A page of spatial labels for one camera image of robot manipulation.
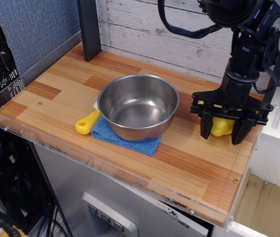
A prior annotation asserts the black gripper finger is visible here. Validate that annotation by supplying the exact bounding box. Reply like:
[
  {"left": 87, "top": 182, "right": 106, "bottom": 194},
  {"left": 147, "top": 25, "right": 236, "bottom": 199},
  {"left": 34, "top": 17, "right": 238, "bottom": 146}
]
[
  {"left": 232, "top": 119, "right": 254, "bottom": 145},
  {"left": 200, "top": 110, "right": 214, "bottom": 139}
]

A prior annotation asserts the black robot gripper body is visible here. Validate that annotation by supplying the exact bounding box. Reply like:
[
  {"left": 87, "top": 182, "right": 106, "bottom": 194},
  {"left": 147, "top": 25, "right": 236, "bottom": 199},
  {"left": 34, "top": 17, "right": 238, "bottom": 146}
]
[{"left": 190, "top": 69, "right": 274, "bottom": 125}]

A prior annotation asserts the yellow bell pepper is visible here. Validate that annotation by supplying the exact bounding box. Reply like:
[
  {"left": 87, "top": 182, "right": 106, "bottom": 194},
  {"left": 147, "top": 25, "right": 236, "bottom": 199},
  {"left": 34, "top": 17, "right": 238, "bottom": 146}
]
[{"left": 196, "top": 100, "right": 236, "bottom": 137}]

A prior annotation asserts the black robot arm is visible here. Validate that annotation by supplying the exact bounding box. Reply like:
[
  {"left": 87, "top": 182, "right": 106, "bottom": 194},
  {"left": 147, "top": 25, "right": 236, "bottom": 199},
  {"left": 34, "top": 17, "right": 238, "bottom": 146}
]
[{"left": 191, "top": 0, "right": 280, "bottom": 145}]

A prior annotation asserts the clear acrylic table guard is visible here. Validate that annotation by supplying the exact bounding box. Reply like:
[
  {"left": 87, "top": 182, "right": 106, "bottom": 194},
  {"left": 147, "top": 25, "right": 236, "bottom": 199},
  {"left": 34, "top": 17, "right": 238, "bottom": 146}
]
[{"left": 0, "top": 35, "right": 260, "bottom": 229}]

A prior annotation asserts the stainless steel bowl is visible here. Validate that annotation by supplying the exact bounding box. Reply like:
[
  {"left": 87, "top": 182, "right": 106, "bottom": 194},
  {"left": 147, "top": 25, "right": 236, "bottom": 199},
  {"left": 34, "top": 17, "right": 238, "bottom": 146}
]
[{"left": 97, "top": 74, "right": 180, "bottom": 142}]

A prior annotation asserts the blue folded cloth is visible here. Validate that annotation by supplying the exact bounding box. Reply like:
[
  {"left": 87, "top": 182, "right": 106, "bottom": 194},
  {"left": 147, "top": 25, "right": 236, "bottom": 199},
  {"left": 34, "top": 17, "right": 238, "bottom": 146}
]
[{"left": 91, "top": 116, "right": 162, "bottom": 156}]

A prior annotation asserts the silver cabinet with buttons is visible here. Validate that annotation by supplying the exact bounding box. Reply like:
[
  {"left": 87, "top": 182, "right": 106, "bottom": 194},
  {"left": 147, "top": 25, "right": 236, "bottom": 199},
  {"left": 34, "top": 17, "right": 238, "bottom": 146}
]
[{"left": 34, "top": 145, "right": 213, "bottom": 237}]

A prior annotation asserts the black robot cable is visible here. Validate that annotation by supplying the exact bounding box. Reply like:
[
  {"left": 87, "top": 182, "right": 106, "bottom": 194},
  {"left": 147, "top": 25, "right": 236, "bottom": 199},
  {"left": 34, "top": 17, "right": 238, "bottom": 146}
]
[{"left": 157, "top": 0, "right": 278, "bottom": 95}]

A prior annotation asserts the yellow handled knife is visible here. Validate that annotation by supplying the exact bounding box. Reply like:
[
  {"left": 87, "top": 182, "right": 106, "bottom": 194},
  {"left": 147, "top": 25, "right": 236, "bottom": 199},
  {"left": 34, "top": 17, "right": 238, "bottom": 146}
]
[{"left": 75, "top": 102, "right": 101, "bottom": 135}]

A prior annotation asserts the dark left frame post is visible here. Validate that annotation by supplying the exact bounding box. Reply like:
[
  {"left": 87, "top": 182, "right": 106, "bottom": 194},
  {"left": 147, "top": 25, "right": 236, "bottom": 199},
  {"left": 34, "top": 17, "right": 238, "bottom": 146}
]
[{"left": 77, "top": 0, "right": 102, "bottom": 62}]

